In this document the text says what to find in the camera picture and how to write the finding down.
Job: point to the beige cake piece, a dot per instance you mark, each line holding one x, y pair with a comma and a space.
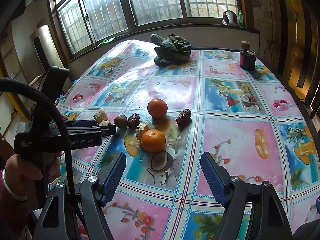
105, 123

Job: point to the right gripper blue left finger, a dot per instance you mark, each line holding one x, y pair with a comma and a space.
110, 176

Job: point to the brown longan ball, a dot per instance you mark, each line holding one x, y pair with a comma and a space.
120, 121

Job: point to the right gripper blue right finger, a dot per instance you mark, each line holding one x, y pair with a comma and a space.
216, 177

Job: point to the window with metal grille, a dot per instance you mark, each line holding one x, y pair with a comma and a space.
80, 25

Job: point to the beige cake chunk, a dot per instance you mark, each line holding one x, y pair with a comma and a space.
141, 129

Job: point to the wooden chair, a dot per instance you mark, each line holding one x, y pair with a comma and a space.
37, 81

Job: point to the colourful fruit pattern tablecloth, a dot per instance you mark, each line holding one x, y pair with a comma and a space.
251, 122

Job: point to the green cloth on sill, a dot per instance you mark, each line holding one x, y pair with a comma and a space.
106, 41

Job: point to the dark jar with cork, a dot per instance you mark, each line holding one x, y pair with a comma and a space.
247, 57

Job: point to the tall beige air conditioner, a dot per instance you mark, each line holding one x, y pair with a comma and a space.
45, 48

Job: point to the person's left hand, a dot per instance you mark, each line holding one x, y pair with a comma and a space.
17, 173

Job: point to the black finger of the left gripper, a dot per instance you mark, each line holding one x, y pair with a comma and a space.
82, 126

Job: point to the dark green leafy vegetable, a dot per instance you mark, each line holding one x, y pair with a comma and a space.
170, 50

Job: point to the beige cake block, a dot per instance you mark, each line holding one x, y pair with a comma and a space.
100, 116

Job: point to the red white object on sill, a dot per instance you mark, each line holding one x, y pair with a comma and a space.
229, 18

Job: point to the green bottle on sill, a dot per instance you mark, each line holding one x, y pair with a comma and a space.
241, 19

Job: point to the dark red jujube date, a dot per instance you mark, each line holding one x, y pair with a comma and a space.
133, 121
184, 117

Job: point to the orange tangerine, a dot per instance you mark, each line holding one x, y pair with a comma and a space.
153, 141
157, 108

